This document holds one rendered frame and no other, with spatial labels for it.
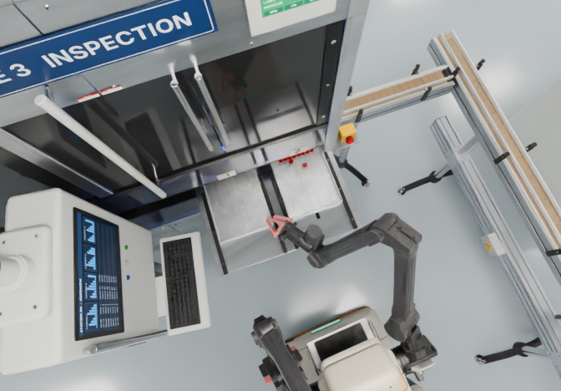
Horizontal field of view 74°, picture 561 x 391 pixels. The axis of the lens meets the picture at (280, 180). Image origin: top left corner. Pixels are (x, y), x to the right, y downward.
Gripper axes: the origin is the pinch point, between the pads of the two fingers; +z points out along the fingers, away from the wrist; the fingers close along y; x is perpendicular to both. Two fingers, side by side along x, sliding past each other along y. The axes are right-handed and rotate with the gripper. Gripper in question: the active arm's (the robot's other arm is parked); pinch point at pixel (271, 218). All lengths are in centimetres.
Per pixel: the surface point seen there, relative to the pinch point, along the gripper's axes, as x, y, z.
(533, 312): -18, -78, -128
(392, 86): -77, -56, -6
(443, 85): -90, -62, -27
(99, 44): -30, 76, 36
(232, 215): 15.9, -21.7, 20.9
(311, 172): -20.2, -37.2, 2.4
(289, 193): -6.5, -31.3, 5.3
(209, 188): 12.1, -23.3, 38.6
